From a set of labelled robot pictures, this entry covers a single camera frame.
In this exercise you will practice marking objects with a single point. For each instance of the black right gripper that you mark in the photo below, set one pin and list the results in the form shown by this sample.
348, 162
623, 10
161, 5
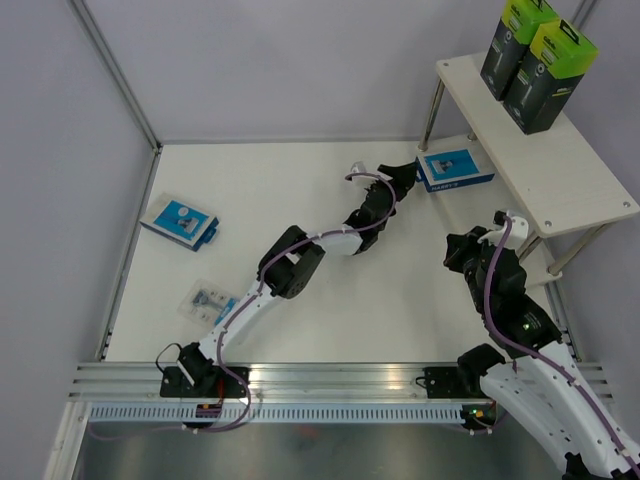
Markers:
459, 243

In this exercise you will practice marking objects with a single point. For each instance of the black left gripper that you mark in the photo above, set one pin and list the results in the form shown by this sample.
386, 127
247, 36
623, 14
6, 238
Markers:
403, 178

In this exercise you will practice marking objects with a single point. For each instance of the blue Harry's razor box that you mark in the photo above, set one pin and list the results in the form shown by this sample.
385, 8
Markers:
180, 221
453, 169

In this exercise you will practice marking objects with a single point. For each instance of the green black Gillette box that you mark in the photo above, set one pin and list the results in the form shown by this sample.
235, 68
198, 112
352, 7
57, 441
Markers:
518, 24
557, 59

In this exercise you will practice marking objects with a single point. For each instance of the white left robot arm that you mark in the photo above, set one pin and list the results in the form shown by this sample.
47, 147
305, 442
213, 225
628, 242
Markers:
288, 266

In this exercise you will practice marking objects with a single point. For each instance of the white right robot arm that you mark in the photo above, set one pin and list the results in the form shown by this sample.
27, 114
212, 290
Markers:
528, 368

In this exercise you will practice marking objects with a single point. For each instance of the white two-tier shelf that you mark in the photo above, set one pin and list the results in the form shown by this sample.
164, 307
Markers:
555, 178

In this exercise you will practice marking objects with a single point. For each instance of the clear blue razor blister pack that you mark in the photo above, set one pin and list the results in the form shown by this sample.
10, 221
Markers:
207, 304

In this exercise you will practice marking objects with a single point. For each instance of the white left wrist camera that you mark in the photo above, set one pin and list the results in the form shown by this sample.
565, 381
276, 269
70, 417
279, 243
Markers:
357, 170

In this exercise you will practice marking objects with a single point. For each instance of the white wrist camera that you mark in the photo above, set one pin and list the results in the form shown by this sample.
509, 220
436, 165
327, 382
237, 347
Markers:
357, 170
512, 223

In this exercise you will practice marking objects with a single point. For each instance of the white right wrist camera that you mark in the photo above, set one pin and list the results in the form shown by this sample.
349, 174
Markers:
512, 223

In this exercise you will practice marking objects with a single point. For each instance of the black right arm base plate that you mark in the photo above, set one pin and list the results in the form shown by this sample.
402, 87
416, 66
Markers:
452, 382

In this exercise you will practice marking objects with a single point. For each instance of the aluminium front rail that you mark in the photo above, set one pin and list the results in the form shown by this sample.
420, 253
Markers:
269, 382

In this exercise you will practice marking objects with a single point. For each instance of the right aluminium frame post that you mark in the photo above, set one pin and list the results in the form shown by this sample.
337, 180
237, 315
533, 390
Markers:
583, 12

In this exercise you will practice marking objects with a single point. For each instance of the aluminium frame post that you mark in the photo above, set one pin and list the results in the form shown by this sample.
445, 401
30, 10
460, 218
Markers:
583, 12
93, 32

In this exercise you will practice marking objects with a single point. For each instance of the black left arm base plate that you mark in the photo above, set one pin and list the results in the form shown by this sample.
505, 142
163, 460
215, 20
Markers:
215, 384

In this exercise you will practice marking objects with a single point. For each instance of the left aluminium frame post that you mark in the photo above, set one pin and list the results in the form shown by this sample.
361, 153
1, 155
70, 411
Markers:
93, 32

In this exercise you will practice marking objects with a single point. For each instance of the white slotted cable duct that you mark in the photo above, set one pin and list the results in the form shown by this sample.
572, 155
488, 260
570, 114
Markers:
280, 413

